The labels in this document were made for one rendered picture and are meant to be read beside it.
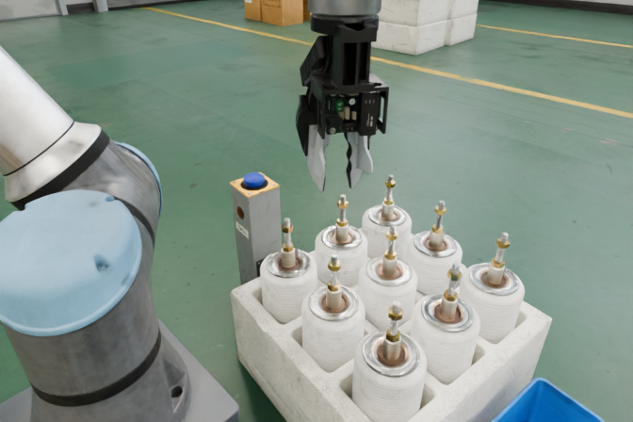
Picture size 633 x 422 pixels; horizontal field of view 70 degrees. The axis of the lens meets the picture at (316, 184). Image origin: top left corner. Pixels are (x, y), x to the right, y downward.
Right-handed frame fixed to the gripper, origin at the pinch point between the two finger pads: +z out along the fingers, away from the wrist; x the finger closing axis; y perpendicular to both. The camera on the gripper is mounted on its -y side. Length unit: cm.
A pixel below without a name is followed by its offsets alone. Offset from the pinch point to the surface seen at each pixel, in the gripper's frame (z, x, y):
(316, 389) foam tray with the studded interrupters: 28.6, -4.4, 9.1
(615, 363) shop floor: 46, 57, 4
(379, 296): 22.6, 7.8, -0.6
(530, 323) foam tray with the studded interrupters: 28.2, 32.2, 5.1
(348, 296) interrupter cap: 20.9, 2.6, 0.1
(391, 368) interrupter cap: 20.9, 4.2, 13.8
